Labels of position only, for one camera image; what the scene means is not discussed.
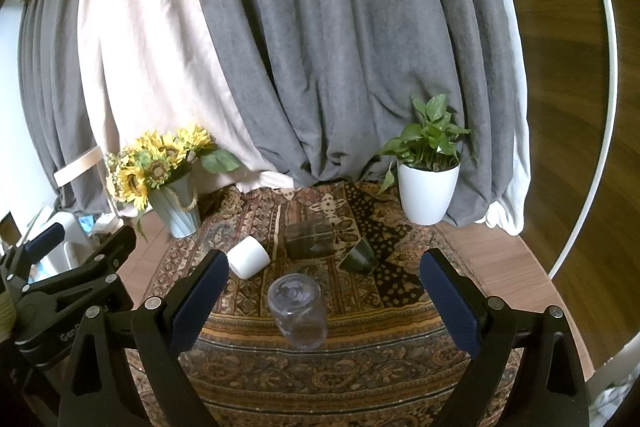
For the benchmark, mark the beige curtain tieback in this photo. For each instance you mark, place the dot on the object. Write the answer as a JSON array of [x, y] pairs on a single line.
[[77, 168]]

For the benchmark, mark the white plastic object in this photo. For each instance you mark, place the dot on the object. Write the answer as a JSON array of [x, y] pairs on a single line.
[[67, 234]]

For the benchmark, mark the white cup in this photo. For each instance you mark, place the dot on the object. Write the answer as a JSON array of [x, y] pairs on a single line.
[[248, 258]]

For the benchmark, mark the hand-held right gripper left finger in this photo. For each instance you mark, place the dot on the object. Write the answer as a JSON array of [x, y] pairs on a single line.
[[197, 309]]

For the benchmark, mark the clear glass jar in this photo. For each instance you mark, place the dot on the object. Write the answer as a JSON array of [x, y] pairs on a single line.
[[296, 313]]

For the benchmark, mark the beige curtain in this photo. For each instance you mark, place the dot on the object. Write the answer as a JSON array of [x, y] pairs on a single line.
[[145, 47]]

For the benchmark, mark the wide grey curtain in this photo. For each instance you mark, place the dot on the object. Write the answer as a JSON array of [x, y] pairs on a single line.
[[340, 47]]

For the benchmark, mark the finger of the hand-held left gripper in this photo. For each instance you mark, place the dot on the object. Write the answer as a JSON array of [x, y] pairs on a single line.
[[46, 239], [114, 248]]

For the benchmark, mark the pale blue ribbed vase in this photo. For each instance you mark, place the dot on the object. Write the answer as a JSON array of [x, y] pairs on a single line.
[[177, 212]]

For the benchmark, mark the sunflower bouquet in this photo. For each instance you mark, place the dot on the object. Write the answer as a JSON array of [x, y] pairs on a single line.
[[150, 162]]

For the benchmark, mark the narrow grey curtain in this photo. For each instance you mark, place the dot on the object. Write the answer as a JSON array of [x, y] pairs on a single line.
[[50, 97]]

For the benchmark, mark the white curved frame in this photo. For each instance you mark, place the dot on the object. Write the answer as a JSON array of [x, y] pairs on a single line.
[[606, 57]]

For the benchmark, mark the white sheer curtain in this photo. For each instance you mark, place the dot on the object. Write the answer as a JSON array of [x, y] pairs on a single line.
[[515, 187]]

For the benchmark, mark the green leafy plant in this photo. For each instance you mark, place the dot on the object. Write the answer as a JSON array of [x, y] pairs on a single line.
[[425, 139]]

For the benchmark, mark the patterned brown tablecloth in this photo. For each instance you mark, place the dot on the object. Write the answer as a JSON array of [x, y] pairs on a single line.
[[330, 377]]

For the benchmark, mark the dark transparent square container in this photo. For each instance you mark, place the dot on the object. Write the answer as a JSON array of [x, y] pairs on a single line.
[[310, 241]]

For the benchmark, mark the white plant pot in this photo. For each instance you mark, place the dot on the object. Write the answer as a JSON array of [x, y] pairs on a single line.
[[427, 194]]

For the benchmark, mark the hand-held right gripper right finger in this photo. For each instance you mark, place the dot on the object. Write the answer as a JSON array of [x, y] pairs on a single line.
[[452, 314]]

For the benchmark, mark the dark green cup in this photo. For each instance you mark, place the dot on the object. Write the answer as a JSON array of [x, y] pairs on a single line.
[[361, 258]]

